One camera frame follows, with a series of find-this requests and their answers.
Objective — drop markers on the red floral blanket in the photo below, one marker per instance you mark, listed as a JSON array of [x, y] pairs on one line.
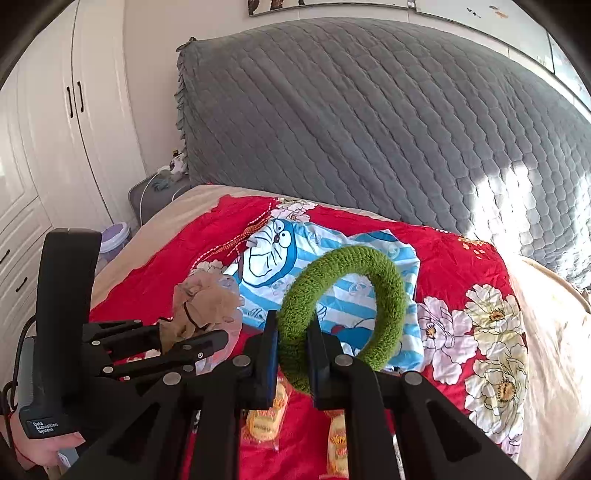
[[461, 267]]

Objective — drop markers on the yellow bread packet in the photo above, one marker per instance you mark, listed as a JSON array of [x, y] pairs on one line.
[[337, 447], [263, 424]]

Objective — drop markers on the grey nightstand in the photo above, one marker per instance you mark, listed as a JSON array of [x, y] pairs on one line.
[[147, 201]]

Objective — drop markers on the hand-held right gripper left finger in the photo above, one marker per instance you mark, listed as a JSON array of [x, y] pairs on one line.
[[271, 369]]

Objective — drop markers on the blue striped cartoon cloth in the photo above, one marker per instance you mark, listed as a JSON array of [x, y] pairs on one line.
[[272, 263]]

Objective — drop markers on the green knitted scrunchie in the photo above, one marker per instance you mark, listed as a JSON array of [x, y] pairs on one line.
[[390, 304]]

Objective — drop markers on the beige sheer scrunchie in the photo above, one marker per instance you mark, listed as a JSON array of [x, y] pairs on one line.
[[203, 295]]

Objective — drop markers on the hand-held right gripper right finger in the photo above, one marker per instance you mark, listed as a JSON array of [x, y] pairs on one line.
[[316, 374]]

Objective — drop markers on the grey quilted headboard cover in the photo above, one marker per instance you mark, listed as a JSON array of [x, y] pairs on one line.
[[346, 115]]

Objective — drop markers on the person's left hand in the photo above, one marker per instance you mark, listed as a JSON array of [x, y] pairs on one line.
[[51, 450]]

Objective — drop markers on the purple waste bin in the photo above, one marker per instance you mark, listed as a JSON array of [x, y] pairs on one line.
[[113, 236]]

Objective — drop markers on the small plush toy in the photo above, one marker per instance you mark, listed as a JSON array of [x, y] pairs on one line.
[[178, 161]]

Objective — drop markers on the white wardrobe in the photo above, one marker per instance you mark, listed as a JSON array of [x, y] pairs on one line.
[[46, 138]]

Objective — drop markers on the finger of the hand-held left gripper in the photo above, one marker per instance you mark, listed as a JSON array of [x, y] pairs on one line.
[[120, 334], [194, 350]]

